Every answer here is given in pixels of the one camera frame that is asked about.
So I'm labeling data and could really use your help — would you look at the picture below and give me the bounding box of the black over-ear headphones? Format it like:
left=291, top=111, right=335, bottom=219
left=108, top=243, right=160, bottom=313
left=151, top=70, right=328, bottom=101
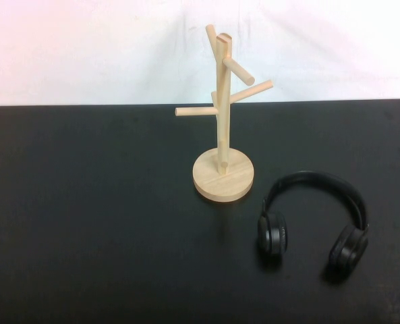
left=256, top=171, right=370, bottom=279

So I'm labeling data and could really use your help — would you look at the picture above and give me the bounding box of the wooden tree headphone stand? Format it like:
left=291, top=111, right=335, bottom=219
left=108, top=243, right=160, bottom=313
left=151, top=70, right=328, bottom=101
left=174, top=23, right=275, bottom=204

